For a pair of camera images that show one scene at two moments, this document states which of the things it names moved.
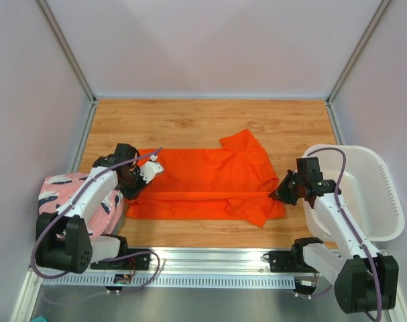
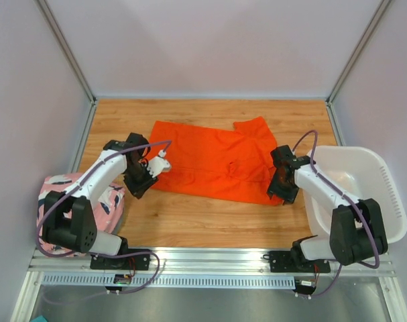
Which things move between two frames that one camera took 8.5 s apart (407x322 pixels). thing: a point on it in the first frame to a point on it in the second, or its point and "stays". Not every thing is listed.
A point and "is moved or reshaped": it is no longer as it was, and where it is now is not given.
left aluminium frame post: x=70 y=56 stays
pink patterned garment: x=55 y=190 stays
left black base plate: x=139 y=261 stays
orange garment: x=234 y=180 is moved or reshaped
